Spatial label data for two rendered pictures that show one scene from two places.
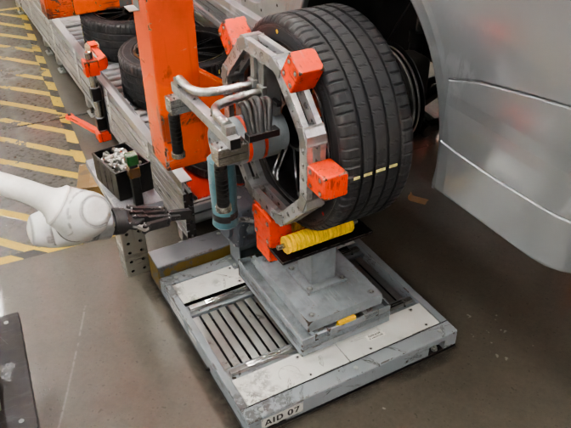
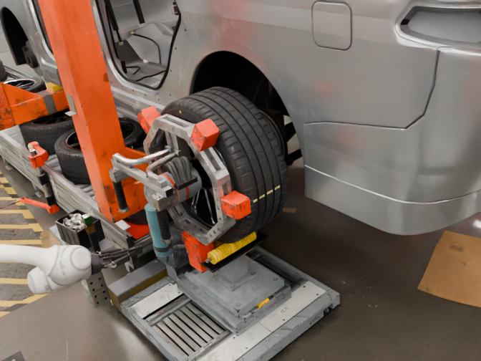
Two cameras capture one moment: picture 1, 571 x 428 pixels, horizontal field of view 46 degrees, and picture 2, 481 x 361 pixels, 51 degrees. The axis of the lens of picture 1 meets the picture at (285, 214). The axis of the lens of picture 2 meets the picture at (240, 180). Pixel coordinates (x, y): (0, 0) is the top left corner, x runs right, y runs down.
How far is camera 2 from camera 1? 0.15 m
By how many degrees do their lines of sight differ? 10
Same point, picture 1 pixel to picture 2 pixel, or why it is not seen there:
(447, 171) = (313, 184)
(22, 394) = not seen: outside the picture
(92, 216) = (79, 263)
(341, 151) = (241, 184)
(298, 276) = (222, 279)
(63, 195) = (55, 252)
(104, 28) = (39, 131)
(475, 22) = (313, 84)
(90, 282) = (66, 318)
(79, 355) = not seen: outside the picture
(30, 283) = (19, 329)
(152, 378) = not seen: outside the picture
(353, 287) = (263, 278)
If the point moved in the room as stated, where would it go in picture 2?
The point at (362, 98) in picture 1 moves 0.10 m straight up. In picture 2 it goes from (248, 145) to (245, 122)
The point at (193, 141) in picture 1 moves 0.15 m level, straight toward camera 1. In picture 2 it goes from (129, 198) to (134, 212)
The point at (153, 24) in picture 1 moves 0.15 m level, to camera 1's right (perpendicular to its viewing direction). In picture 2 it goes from (89, 122) to (122, 115)
